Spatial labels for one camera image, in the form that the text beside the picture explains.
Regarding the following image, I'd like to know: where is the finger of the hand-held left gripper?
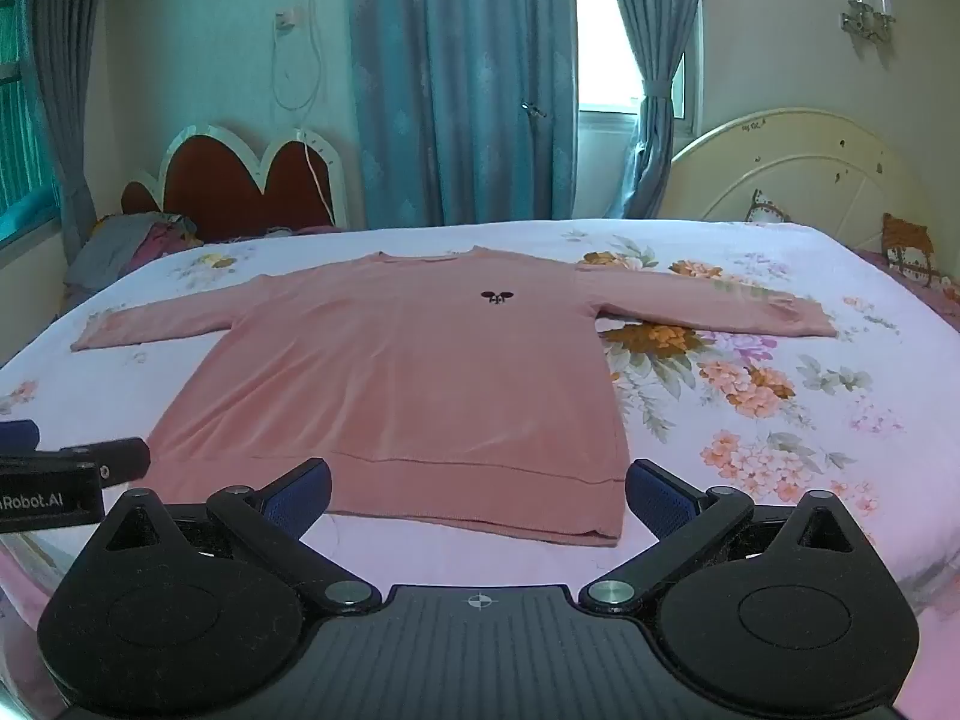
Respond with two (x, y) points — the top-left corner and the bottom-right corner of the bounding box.
(56, 436), (152, 487)
(0, 420), (41, 454)

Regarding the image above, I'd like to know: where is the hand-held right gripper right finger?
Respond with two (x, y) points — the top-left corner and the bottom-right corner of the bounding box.
(577, 457), (861, 614)

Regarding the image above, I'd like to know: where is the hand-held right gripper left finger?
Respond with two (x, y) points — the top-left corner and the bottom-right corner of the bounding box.
(101, 457), (385, 614)

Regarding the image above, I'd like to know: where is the pink long-sleeved sweater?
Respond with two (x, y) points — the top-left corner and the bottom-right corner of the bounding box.
(70, 244), (839, 548)

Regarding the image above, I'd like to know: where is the pile of clothes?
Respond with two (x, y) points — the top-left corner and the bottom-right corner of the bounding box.
(64, 211), (205, 295)

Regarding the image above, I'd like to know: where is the red headboard with white trim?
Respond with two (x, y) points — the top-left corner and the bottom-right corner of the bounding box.
(120, 120), (350, 242)

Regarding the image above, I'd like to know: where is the green-tinted window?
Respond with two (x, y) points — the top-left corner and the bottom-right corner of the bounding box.
(0, 0), (62, 242)

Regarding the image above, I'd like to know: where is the grey curtain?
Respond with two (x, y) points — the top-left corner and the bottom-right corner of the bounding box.
(19, 0), (102, 263)

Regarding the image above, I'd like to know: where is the printed pink pillow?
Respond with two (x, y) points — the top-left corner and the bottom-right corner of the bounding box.
(855, 211), (960, 316)

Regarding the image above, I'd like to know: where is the cream round headboard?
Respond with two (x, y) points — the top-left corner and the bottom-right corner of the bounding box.
(670, 109), (932, 252)

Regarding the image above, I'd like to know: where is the bright window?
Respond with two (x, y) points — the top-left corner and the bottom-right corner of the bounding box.
(579, 51), (688, 137)

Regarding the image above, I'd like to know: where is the wide blue curtain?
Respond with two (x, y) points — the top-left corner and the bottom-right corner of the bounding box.
(347, 0), (582, 230)

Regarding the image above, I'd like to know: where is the tied-back blue curtain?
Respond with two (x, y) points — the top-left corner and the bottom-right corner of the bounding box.
(598, 0), (706, 220)

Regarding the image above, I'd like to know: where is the white power cable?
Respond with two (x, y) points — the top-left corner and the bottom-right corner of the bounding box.
(271, 0), (336, 227)

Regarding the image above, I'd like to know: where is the glass wall lamp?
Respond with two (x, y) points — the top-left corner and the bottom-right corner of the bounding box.
(840, 0), (898, 37)

